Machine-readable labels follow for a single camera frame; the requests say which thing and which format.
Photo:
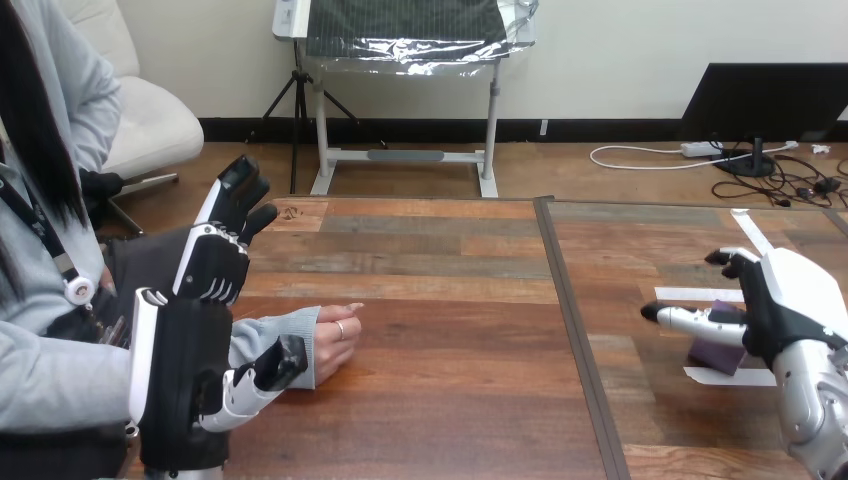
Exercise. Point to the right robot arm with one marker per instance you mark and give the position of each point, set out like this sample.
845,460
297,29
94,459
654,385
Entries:
813,404

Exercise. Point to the dark screen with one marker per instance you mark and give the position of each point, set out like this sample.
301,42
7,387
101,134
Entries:
762,99

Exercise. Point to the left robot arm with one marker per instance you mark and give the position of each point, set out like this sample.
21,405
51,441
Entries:
182,474

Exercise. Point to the white power strip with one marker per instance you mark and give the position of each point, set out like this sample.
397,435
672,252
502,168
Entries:
701,150

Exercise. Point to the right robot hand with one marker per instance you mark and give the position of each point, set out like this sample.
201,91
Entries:
788,305

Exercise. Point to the person's forearm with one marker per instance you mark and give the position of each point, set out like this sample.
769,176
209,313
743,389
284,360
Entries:
268,341

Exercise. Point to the person's hand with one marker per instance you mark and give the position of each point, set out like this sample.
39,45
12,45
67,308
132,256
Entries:
336,341

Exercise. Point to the black tripod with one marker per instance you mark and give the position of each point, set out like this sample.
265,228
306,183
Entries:
299,112

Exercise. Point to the purple block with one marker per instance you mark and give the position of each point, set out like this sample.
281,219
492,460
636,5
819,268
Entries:
719,344

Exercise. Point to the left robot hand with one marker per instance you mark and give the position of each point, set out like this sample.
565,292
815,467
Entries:
189,344

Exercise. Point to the foil sheet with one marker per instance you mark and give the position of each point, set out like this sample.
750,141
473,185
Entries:
414,33

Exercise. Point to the white desk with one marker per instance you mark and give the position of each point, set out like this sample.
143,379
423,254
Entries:
404,156

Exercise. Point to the person's body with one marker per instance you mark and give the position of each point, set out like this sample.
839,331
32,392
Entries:
60,252

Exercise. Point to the white cushioned chair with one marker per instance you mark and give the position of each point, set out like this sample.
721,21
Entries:
142,112

